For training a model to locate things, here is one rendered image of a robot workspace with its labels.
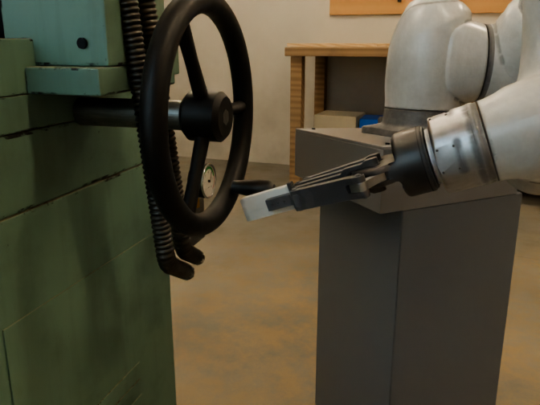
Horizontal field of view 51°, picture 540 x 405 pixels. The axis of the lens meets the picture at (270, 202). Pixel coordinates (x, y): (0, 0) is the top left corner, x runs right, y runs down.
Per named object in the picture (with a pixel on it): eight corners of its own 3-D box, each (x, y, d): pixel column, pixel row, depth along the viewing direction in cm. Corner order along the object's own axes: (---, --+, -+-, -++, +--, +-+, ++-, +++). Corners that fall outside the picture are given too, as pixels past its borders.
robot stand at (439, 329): (409, 375, 158) (425, 164, 141) (491, 442, 132) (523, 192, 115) (314, 403, 146) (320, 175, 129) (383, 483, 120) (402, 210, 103)
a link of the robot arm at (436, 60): (379, 105, 127) (387, 2, 122) (463, 108, 125) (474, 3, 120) (386, 108, 111) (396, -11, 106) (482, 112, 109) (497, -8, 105)
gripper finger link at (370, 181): (402, 177, 64) (399, 188, 59) (357, 190, 66) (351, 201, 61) (395, 157, 64) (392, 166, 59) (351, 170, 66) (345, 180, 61)
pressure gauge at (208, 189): (203, 213, 98) (202, 167, 96) (183, 211, 99) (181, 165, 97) (217, 203, 104) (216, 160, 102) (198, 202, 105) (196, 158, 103)
